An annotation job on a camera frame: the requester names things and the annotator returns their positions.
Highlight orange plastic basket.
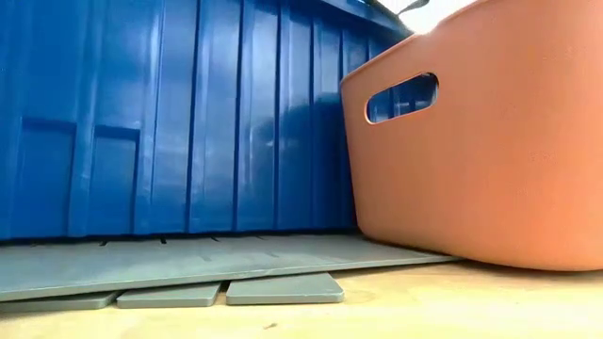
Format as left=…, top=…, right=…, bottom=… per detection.
left=339, top=0, right=603, bottom=273

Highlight large blue plastic bin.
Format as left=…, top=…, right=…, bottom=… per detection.
left=0, top=0, right=440, bottom=245

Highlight long grey slotted divider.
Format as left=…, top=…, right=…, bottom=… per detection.
left=0, top=234, right=462, bottom=303

